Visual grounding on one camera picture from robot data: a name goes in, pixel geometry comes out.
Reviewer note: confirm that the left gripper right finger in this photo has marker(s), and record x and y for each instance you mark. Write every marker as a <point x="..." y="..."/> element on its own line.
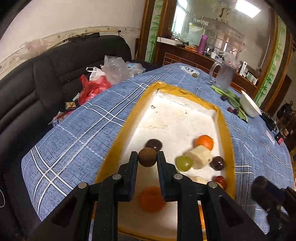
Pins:
<point x="224" y="218"/>

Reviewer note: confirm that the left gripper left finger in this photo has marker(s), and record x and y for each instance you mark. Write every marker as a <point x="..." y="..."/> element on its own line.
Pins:
<point x="90" y="212"/>

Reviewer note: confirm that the orange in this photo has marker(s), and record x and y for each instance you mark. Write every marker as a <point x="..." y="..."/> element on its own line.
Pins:
<point x="201" y="216"/>

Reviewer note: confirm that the red jujube date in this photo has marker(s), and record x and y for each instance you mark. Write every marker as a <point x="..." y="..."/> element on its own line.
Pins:
<point x="220" y="181"/>

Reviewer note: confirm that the orange mandarin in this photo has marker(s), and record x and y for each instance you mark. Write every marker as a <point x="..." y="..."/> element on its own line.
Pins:
<point x="151" y="200"/>
<point x="204" y="140"/>

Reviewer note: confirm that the large white sugarcane piece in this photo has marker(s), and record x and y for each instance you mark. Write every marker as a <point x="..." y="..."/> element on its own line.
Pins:
<point x="200" y="156"/>

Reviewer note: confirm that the brown kiwi fruit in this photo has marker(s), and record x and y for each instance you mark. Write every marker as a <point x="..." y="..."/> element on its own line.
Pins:
<point x="147" y="157"/>

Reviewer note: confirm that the small white sugarcane piece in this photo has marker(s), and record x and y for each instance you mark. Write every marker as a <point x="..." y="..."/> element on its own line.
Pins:
<point x="198" y="179"/>

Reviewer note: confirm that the blue plaid tablecloth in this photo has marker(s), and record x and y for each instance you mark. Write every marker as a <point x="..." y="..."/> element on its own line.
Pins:
<point x="74" y="150"/>

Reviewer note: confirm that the black red canister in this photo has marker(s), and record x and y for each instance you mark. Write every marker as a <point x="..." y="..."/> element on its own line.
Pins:
<point x="280" y="137"/>

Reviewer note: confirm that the white red paper card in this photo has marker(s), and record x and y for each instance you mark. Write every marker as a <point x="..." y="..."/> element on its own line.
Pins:
<point x="270" y="137"/>

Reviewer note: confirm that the black power device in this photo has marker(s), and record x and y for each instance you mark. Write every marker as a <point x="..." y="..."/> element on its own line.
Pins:
<point x="269" y="121"/>

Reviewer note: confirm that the yellow rimmed white tray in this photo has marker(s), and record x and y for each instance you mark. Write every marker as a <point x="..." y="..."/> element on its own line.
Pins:
<point x="176" y="117"/>

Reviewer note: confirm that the small dark plum by leaves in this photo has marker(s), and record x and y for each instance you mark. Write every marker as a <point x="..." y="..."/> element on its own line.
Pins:
<point x="236" y="111"/>

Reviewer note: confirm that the white bowl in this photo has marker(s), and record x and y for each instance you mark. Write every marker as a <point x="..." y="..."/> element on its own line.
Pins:
<point x="249" y="105"/>

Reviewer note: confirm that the green leafy vegetable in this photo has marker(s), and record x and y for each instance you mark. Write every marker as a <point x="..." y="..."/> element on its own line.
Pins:
<point x="233" y="101"/>

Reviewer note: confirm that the small dark cherry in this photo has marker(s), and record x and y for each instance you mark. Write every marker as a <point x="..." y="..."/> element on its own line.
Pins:
<point x="223" y="98"/>

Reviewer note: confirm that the red plastic bag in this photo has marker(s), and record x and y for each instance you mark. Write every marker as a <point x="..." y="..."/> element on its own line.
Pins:
<point x="91" y="88"/>

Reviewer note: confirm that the black sofa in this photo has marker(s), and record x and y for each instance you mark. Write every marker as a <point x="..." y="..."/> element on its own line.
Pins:
<point x="31" y="96"/>

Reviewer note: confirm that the clear glass mug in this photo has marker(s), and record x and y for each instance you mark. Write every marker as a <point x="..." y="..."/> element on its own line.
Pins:
<point x="226" y="72"/>

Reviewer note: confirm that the clear plastic bag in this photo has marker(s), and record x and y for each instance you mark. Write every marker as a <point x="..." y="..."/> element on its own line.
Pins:
<point x="115" y="70"/>

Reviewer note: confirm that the wooden sideboard counter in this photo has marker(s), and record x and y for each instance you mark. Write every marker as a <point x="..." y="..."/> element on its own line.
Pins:
<point x="166" y="53"/>

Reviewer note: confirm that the purple thermos bottle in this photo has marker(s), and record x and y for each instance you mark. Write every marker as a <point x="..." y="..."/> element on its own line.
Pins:
<point x="202" y="44"/>

